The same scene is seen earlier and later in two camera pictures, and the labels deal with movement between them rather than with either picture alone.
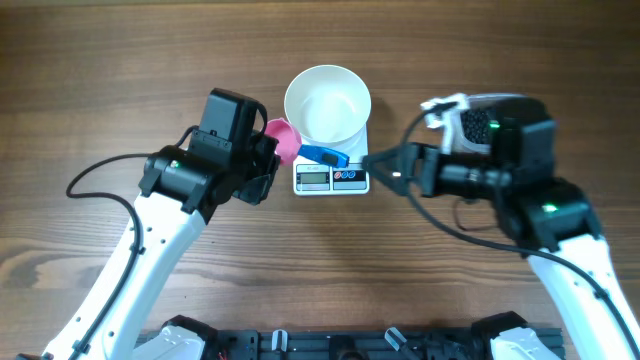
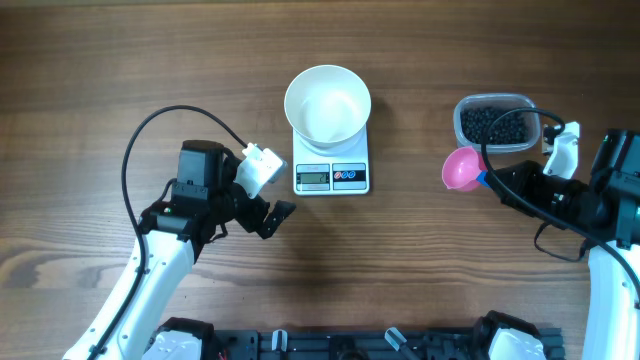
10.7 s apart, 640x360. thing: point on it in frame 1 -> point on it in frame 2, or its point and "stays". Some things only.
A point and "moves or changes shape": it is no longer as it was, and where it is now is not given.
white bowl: (329, 104) stays
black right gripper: (428, 170) -> (505, 180)
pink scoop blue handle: (289, 145) moves or changes shape
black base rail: (357, 344) stays
